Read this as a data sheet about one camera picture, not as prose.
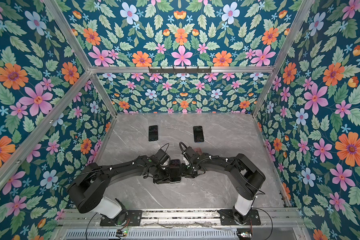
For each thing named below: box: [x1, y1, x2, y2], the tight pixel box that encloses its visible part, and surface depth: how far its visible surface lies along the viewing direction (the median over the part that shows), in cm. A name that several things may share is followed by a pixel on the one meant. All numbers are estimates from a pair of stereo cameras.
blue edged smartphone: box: [193, 125, 205, 143], surface depth 110 cm
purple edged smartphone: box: [148, 125, 158, 142], surface depth 110 cm
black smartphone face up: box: [169, 159, 182, 184], surface depth 80 cm
